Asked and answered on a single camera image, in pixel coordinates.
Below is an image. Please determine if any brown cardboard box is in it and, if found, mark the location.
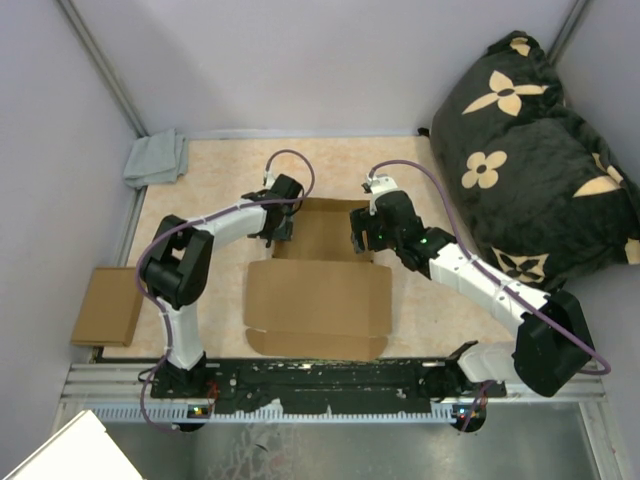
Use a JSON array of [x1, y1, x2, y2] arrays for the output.
[[244, 198, 392, 361]]

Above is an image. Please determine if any aluminium frame rail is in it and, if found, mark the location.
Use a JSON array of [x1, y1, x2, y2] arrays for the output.
[[60, 358, 605, 431]]

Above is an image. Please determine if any purple cable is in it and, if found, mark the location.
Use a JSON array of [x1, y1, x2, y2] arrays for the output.
[[368, 159, 612, 434], [135, 148, 315, 434]]

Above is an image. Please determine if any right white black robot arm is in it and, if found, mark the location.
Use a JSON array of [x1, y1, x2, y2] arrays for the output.
[[349, 189, 594, 397]]

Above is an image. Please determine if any grey folded cloth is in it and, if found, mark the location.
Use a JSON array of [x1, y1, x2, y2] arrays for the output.
[[123, 129, 188, 189]]

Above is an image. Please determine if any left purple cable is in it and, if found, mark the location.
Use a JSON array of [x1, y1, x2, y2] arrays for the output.
[[135, 148, 315, 434]]

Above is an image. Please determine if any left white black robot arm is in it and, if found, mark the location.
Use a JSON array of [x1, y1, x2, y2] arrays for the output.
[[136, 174, 305, 397]]

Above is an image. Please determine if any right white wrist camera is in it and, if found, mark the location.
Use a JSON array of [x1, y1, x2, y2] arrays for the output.
[[362, 173, 398, 211]]

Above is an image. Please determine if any black floral pillow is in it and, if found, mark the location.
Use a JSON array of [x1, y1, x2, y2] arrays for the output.
[[429, 31, 639, 290]]

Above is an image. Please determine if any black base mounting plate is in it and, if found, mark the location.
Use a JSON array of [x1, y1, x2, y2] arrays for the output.
[[151, 358, 481, 415]]

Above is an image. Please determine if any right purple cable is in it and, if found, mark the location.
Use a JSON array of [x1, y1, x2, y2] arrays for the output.
[[368, 159, 612, 434]]

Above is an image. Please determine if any small folded cardboard box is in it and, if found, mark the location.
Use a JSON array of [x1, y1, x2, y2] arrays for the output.
[[70, 267, 143, 347]]

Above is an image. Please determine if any white board corner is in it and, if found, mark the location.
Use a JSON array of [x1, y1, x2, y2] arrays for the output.
[[5, 410, 143, 480]]

